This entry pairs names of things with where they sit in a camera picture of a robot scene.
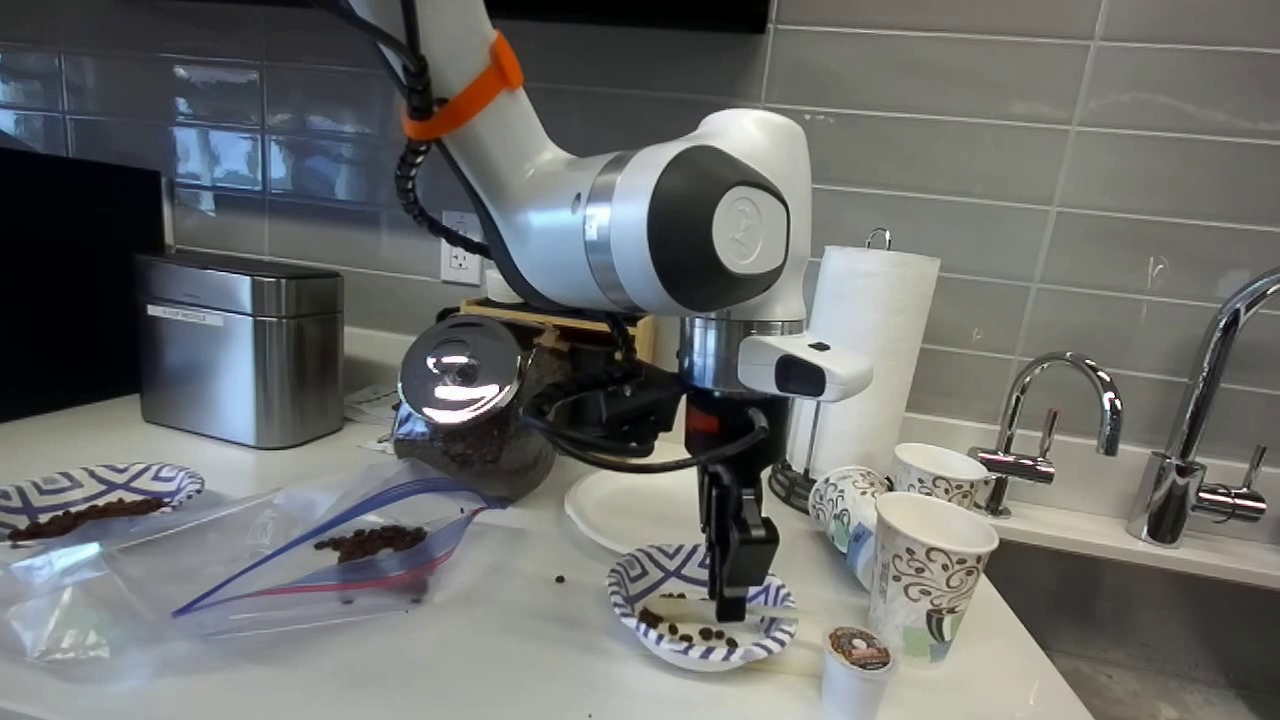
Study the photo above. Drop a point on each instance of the white plate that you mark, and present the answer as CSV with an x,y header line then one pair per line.
x,y
624,515

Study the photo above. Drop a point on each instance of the upright patterned paper cup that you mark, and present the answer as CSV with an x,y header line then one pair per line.
x,y
935,573

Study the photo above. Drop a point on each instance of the wooden rack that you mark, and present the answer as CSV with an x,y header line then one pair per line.
x,y
560,321

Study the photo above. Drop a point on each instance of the steel sink basin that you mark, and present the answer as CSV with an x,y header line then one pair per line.
x,y
1147,627

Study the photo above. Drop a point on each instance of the glass coffee bean jar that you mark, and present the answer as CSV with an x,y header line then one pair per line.
x,y
466,400

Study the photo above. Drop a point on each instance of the metal paper towel holder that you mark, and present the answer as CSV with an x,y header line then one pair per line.
x,y
799,486

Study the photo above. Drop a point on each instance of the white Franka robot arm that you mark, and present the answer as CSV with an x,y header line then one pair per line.
x,y
560,226

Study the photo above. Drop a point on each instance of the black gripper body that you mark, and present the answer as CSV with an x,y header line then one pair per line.
x,y
725,432

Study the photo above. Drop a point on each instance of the lying patterned paper cup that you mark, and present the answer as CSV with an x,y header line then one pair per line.
x,y
843,506

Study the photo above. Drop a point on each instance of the white wall outlet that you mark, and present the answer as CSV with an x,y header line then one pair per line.
x,y
462,263

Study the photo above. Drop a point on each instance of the clear zip plastic bag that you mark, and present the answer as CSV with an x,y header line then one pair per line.
x,y
200,585

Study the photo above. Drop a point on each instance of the tall chrome faucet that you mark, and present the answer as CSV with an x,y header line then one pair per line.
x,y
1201,400

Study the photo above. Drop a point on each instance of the white paper towel roll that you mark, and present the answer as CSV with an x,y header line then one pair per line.
x,y
875,344

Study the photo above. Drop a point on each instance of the coffee beans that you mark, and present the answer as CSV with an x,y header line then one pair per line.
x,y
371,541
83,518

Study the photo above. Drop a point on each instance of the coffee pod capsule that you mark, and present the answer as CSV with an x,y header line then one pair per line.
x,y
856,664

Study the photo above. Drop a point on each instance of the small chrome faucet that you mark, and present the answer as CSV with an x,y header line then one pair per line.
x,y
1067,382

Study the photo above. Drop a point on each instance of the coffee beans in bowl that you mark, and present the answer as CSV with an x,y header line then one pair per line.
x,y
83,518

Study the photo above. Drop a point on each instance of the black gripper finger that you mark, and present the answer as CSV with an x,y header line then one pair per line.
x,y
762,554
723,546

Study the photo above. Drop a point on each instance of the large blue patterned bowl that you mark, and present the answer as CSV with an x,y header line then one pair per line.
x,y
94,486

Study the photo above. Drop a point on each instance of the black appliance with screen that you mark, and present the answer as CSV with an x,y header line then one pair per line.
x,y
73,286

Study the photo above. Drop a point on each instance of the stainless steel bin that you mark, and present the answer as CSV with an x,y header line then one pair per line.
x,y
243,352

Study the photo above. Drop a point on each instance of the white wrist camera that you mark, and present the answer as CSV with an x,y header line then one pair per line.
x,y
807,368

